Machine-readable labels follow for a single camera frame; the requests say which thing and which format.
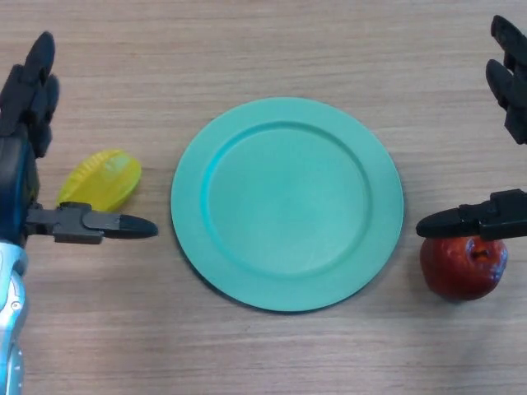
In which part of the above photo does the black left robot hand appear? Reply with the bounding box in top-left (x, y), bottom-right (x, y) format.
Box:
top-left (0, 31), bottom-right (160, 249)

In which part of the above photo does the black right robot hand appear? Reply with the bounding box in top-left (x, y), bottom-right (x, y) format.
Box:
top-left (415, 15), bottom-right (527, 242)

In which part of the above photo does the yellow starfruit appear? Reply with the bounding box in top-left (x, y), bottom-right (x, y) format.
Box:
top-left (56, 148), bottom-right (143, 216)

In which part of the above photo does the green round plate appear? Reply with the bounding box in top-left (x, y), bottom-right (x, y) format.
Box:
top-left (170, 96), bottom-right (404, 313)

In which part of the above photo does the red apple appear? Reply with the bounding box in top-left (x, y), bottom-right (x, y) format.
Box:
top-left (419, 235), bottom-right (509, 301)

